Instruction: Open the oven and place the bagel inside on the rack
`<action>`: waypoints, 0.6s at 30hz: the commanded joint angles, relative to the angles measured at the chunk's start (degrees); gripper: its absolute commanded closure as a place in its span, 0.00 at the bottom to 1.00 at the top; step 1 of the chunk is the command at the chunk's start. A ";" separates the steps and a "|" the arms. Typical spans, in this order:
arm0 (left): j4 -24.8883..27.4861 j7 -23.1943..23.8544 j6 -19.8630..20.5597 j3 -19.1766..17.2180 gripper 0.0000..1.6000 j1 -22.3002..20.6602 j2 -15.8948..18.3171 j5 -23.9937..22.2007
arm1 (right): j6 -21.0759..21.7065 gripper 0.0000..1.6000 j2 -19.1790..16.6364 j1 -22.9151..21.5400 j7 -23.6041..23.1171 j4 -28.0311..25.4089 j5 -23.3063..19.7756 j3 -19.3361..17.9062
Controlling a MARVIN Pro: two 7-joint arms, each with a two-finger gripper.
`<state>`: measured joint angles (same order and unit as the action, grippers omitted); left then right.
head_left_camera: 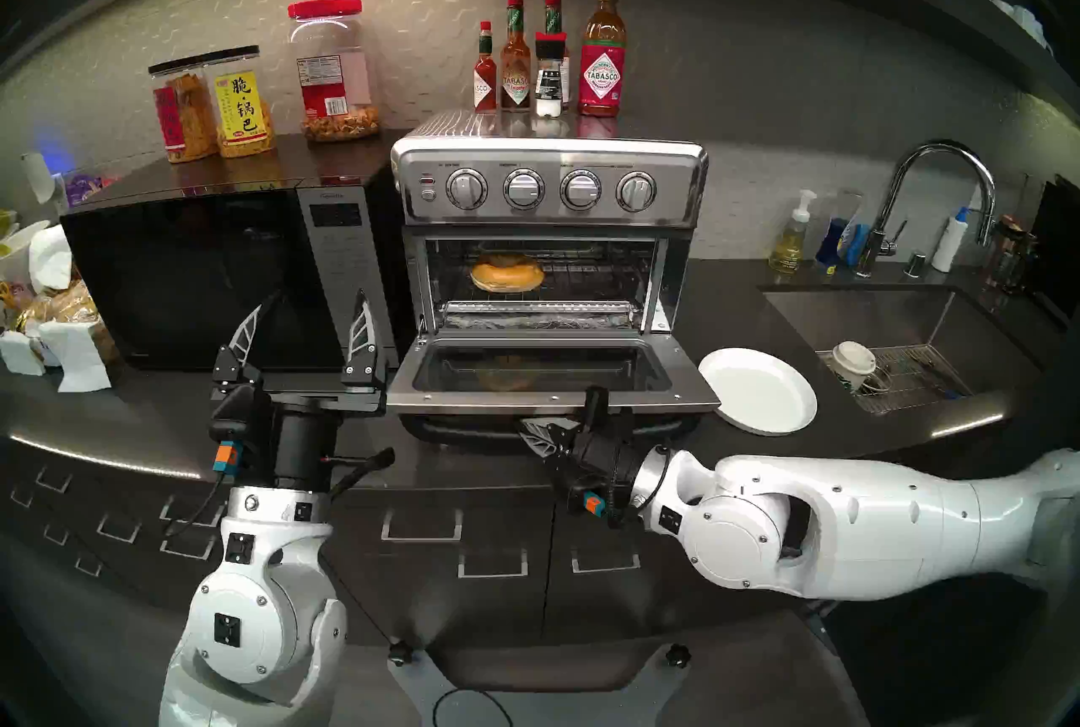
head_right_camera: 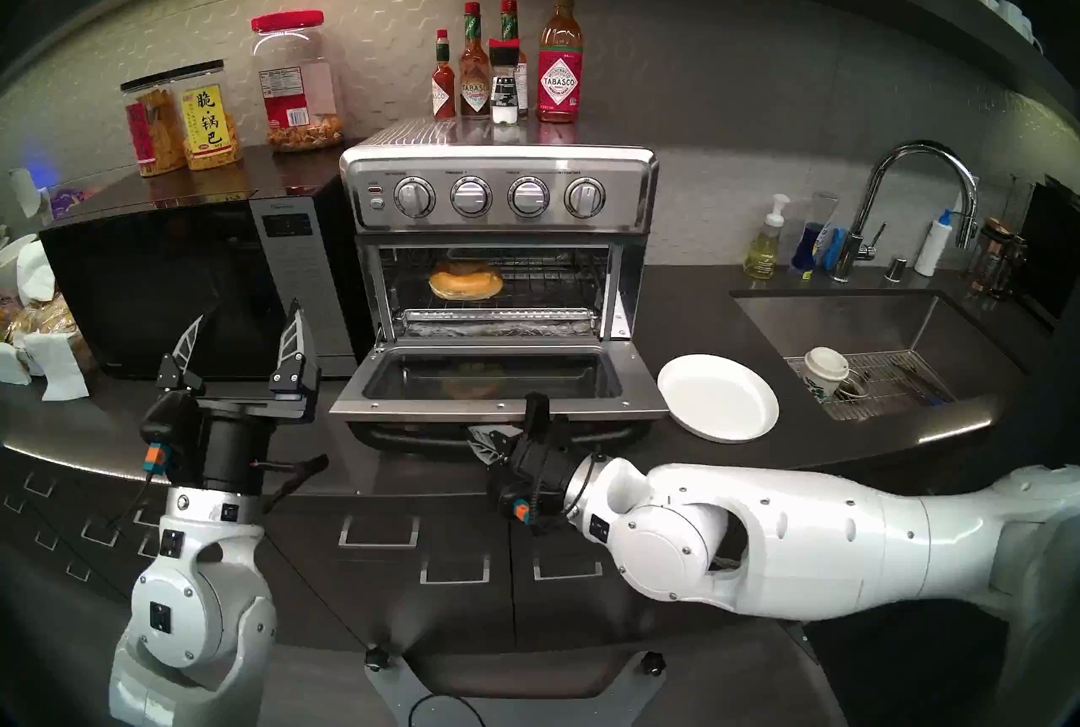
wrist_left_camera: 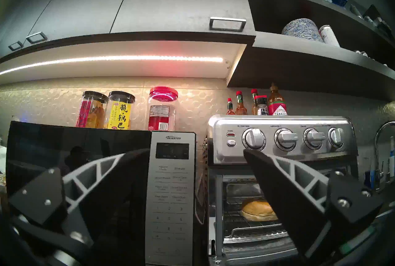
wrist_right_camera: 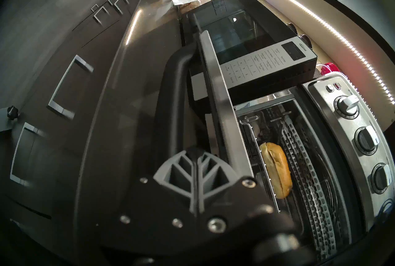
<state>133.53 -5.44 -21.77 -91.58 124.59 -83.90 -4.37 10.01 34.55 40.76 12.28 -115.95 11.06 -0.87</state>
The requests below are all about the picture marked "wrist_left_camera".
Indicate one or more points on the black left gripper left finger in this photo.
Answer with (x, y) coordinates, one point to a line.
(101, 182)

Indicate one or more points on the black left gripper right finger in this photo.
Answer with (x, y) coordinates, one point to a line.
(287, 200)

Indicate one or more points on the golden brown bagel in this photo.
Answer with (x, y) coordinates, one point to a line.
(256, 208)

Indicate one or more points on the glass toaster oven door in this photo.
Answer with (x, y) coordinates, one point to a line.
(247, 257)

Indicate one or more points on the foil lined oven tray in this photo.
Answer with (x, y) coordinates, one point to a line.
(256, 243)

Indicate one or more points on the black microwave oven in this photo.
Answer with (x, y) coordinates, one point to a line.
(61, 145)

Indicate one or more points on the silver oven knob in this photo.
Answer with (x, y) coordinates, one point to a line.
(314, 138)
(285, 139)
(254, 139)
(335, 137)

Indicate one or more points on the stainless steel toaster oven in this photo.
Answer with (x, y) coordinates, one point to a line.
(234, 126)

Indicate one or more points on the snack jar yellow label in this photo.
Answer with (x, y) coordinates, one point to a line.
(118, 114)

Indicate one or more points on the snack jar red label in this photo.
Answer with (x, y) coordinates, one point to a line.
(89, 112)

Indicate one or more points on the dark blue dish bottle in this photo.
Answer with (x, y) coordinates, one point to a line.
(371, 179)

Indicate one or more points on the clear jar red lid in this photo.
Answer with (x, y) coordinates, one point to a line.
(160, 114)

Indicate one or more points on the large orange Tabasco bottle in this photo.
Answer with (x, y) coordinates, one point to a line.
(276, 105)

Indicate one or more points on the black cap salt grinder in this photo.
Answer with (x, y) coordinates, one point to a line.
(261, 106)

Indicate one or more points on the medium red Tabasco bottle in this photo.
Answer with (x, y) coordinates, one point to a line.
(240, 109)

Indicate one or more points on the chrome gooseneck faucet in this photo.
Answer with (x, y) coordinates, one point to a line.
(377, 151)

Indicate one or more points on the small red Tabasco bottle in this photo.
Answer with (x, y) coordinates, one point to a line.
(230, 109)

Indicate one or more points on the green label Tabasco bottle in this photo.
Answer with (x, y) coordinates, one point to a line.
(253, 92)

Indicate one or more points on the white LED light strip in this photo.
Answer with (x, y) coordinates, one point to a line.
(123, 58)

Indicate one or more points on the white canister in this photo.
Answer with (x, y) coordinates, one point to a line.
(328, 35)

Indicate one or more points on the patterned plate stack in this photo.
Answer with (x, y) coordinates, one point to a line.
(301, 29)

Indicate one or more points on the black shelf gadget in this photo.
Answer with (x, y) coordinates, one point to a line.
(378, 20)

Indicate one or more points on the dark wall shelf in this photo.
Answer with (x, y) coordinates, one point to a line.
(308, 64)

